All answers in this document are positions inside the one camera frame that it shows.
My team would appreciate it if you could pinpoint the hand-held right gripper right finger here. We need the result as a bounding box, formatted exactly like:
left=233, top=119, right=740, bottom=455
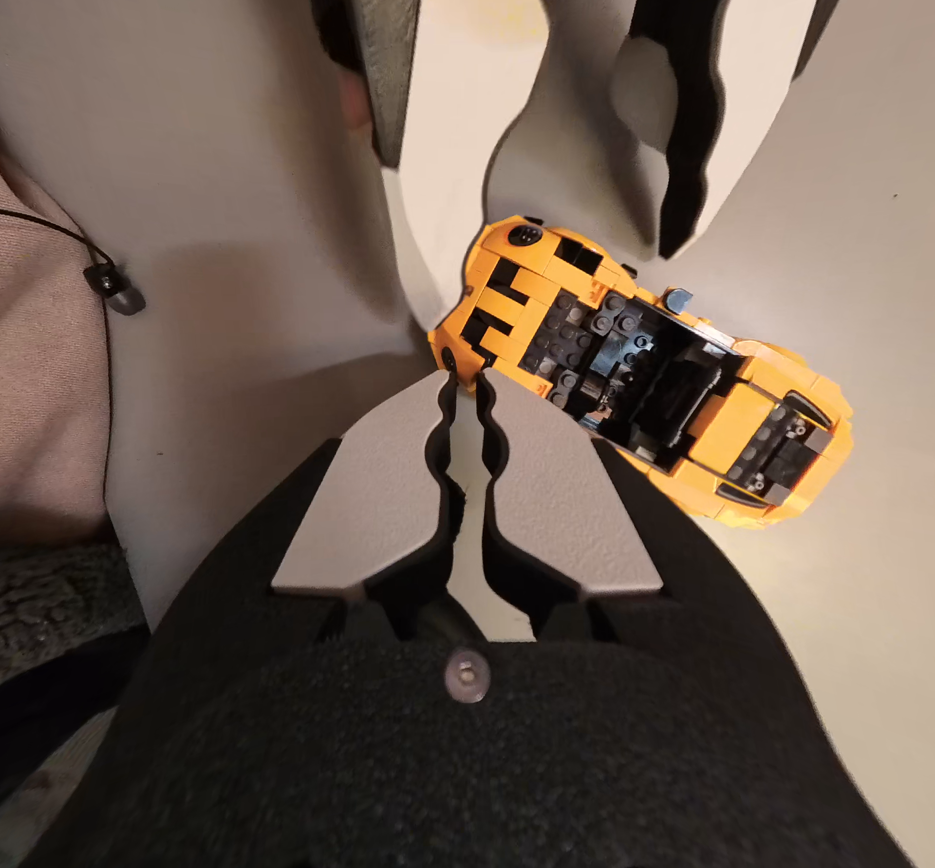
left=475, top=368, right=666, bottom=641

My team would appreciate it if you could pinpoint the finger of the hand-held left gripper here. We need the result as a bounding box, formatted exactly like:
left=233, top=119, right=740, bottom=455
left=630, top=0, right=835, bottom=260
left=382, top=0, right=550, bottom=332

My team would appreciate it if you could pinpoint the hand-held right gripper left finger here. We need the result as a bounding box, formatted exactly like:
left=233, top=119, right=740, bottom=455
left=270, top=370, right=468, bottom=641

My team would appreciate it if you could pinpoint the orange lego car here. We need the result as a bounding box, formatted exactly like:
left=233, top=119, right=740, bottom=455
left=427, top=216, right=854, bottom=531

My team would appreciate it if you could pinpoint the person's left hand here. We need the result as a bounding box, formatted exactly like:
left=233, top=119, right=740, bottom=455
left=338, top=66, right=375, bottom=132

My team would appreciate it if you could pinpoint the person's black fleece jacket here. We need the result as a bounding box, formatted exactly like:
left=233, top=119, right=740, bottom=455
left=0, top=539, right=150, bottom=686

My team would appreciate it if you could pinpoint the person's beige shirt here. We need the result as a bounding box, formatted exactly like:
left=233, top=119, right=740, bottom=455
left=0, top=152, right=114, bottom=544

